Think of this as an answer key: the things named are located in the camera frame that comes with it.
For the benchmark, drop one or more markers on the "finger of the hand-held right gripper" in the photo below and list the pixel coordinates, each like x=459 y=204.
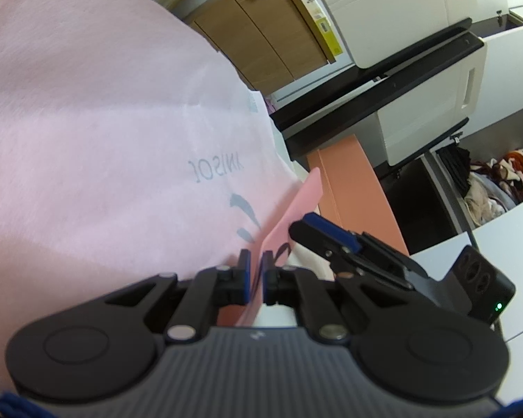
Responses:
x=322 y=226

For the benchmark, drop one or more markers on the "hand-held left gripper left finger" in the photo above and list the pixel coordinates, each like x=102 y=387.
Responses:
x=244 y=276

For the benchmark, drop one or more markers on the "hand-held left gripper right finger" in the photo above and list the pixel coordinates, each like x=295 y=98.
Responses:
x=268 y=278

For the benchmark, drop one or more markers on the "salmon storage box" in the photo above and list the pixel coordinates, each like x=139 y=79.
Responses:
x=357 y=191

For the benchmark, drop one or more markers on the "pile of colourful clothes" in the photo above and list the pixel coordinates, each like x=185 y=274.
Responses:
x=497 y=191

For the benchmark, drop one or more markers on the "black garment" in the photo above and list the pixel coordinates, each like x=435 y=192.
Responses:
x=455 y=165

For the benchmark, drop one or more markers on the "yellow package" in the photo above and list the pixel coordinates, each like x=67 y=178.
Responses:
x=327 y=35

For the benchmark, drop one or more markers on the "wooden cabinet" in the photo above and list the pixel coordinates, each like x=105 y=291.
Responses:
x=261 y=39

